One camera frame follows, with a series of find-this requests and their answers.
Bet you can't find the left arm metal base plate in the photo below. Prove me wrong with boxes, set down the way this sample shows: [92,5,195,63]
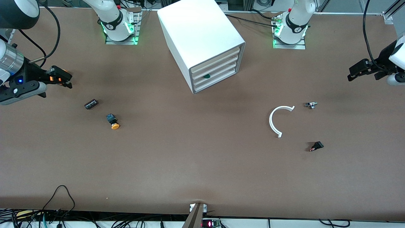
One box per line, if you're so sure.
[272,14,307,50]

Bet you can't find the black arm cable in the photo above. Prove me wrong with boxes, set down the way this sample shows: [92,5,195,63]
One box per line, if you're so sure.
[18,0,61,64]
[363,0,385,64]

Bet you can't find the white semicircular plastic bracket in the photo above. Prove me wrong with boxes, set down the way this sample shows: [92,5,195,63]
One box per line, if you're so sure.
[269,105,295,138]

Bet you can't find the circuit board with red display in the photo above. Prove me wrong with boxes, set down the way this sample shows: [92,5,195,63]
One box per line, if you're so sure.
[202,218,221,228]

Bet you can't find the brown camera mount post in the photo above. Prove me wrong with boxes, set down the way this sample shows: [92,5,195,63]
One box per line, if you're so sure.
[182,203,208,228]

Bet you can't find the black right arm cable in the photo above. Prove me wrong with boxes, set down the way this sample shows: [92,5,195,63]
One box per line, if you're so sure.
[18,0,61,64]

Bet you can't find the thin black looped cable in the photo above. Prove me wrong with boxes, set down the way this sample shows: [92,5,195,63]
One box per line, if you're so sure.
[42,185,76,219]

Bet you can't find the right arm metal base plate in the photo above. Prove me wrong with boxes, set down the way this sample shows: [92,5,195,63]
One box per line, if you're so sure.
[105,11,141,45]

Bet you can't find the yellow mushroom push button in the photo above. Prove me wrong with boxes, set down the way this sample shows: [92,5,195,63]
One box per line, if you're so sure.
[106,114,121,130]

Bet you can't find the aluminium frame profile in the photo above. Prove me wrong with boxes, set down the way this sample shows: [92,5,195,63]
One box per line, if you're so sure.
[381,0,405,25]

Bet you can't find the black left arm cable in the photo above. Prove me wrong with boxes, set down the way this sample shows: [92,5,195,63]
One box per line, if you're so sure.
[363,0,385,64]

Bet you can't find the black power cable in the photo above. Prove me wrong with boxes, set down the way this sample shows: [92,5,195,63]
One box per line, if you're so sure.
[225,14,278,26]
[252,9,280,21]

